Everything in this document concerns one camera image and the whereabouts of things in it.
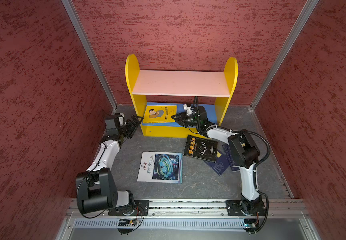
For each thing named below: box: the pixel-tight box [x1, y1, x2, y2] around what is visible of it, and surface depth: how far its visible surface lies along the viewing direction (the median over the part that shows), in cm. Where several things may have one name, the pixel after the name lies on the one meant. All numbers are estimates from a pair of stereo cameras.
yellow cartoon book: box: [143, 105, 178, 124], surface depth 96 cm
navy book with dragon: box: [205, 149, 230, 176], surface depth 90 cm
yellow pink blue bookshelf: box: [125, 54, 238, 137], surface depth 81 cm
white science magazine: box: [137, 151, 183, 184], surface depth 89 cm
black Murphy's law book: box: [183, 134, 218, 163], surface depth 96 cm
